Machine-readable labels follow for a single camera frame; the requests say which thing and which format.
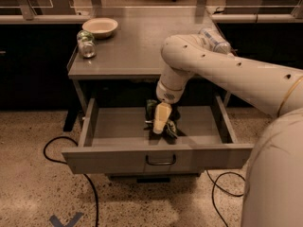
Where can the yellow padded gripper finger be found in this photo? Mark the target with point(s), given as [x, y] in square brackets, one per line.
[161, 116]

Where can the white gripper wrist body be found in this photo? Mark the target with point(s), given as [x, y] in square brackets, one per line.
[167, 96]

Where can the green jalapeno chip bag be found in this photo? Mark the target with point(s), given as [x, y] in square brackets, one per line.
[171, 125]

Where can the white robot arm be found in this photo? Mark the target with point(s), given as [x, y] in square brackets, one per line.
[273, 192]

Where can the grey open drawer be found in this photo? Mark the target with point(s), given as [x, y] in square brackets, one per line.
[115, 141]

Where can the clear water bottle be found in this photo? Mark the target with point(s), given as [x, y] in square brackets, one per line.
[213, 41]

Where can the white bowl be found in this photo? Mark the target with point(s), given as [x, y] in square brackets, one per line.
[101, 28]

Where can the green soda can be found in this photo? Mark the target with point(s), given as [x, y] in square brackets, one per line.
[86, 44]

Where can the glass barrier railing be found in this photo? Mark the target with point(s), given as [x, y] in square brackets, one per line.
[227, 11]

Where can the black drawer handle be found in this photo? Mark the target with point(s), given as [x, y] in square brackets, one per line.
[149, 161]

